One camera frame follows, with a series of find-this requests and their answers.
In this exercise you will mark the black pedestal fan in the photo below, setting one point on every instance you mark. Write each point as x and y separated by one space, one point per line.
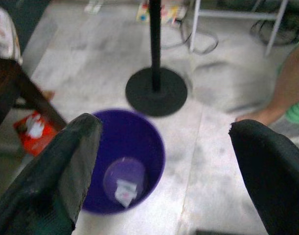
155 98

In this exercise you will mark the purple plastic bin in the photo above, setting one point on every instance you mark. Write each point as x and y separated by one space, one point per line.
129 137

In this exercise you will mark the person in black shorts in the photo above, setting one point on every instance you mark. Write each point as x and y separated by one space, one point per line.
286 85

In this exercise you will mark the red and white package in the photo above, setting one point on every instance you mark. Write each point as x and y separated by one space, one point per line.
31 142

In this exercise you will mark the colourful toy board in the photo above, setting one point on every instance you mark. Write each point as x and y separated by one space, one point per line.
168 12

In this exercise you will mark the white floral cloth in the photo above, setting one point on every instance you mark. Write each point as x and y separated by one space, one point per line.
5 36

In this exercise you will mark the dark brown wooden furniture leg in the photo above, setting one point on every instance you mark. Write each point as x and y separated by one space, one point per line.
17 80

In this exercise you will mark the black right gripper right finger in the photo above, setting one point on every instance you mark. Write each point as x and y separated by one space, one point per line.
274 176

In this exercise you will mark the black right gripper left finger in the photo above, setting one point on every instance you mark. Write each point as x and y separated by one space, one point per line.
46 186

